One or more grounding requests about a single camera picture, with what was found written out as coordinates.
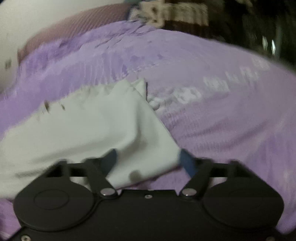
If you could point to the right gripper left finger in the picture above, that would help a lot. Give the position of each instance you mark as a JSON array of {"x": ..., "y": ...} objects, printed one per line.
[{"x": 96, "y": 170}]

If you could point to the pile of pillows and blankets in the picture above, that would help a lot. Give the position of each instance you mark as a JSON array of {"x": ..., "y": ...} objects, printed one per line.
[{"x": 149, "y": 13}]

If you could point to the white Nevada long-sleeve shirt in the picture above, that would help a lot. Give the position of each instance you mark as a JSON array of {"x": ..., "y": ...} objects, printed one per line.
[{"x": 87, "y": 124}]

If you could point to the beige brown striped curtain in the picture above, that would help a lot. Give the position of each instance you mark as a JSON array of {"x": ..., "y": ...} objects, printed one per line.
[{"x": 189, "y": 17}]

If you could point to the purple patterned bed sheet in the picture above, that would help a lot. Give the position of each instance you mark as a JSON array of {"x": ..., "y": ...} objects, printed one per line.
[{"x": 216, "y": 100}]

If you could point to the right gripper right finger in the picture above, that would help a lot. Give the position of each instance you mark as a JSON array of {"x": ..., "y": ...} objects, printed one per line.
[{"x": 199, "y": 170}]

